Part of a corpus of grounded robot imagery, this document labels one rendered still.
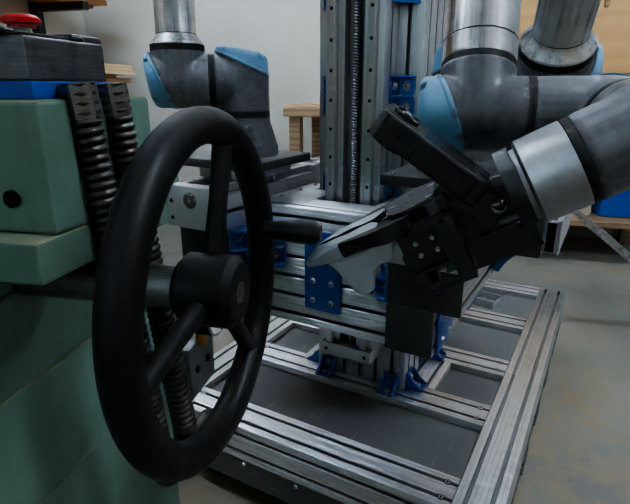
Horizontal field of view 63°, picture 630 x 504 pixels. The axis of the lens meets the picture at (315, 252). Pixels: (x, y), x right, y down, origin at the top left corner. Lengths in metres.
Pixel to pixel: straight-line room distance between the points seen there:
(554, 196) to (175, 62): 0.89
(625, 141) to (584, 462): 1.31
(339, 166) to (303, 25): 2.75
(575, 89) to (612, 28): 3.25
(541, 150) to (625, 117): 0.06
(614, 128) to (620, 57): 3.35
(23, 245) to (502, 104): 0.42
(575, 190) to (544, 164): 0.03
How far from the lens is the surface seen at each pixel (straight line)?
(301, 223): 0.50
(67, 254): 0.41
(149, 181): 0.32
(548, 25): 0.91
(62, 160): 0.40
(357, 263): 0.48
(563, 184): 0.44
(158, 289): 0.43
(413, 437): 1.26
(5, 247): 0.40
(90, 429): 0.64
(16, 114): 0.39
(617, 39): 3.79
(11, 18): 0.51
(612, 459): 1.72
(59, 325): 0.56
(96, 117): 0.41
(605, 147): 0.45
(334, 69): 1.15
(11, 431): 0.55
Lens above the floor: 0.97
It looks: 18 degrees down
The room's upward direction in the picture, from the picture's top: straight up
